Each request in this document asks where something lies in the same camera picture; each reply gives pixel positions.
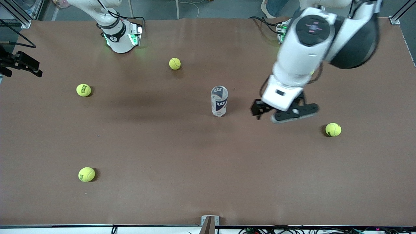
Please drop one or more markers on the metal table edge bracket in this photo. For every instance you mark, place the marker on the metal table edge bracket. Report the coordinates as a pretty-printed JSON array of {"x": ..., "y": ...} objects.
[{"x": 209, "y": 224}]

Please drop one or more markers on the yellow tennis ball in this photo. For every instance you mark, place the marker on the yellow tennis ball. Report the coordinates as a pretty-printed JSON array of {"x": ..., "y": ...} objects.
[
  {"x": 86, "y": 174},
  {"x": 84, "y": 90},
  {"x": 175, "y": 63},
  {"x": 333, "y": 129}
]

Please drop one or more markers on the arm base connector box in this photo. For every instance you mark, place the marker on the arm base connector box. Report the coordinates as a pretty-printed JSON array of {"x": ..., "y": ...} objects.
[
  {"x": 282, "y": 31},
  {"x": 136, "y": 32}
]

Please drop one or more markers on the aluminium frame post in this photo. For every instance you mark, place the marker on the aluminium frame post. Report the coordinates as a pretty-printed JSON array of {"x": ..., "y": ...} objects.
[
  {"x": 398, "y": 16},
  {"x": 19, "y": 18}
]

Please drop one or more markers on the white shoe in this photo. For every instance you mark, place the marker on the white shoe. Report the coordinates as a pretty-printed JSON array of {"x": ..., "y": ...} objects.
[{"x": 267, "y": 9}]

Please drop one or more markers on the clear Wilson tennis ball can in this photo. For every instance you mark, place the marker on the clear Wilson tennis ball can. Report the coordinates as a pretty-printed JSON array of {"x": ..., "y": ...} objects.
[{"x": 219, "y": 105}]

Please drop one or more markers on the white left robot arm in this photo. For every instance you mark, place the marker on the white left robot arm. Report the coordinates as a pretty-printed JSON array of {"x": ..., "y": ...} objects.
[{"x": 308, "y": 48}]

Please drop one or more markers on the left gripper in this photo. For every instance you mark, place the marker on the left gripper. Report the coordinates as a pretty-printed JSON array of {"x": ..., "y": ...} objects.
[{"x": 259, "y": 107}]

